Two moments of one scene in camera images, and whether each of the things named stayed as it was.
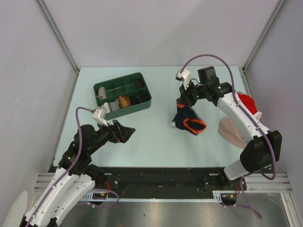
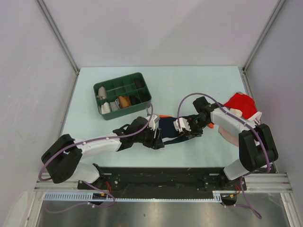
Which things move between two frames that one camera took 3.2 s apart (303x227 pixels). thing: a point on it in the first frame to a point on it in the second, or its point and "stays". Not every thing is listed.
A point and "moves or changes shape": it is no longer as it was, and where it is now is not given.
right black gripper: (185, 98) to (193, 133)
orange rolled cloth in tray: (124, 101) stays
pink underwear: (227, 130) stays
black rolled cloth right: (144, 96) stays
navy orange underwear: (186, 118) moves or changes shape
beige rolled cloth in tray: (102, 93) stays
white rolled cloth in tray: (106, 108) stays
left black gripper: (116, 135) to (156, 143)
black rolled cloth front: (135, 100) stays
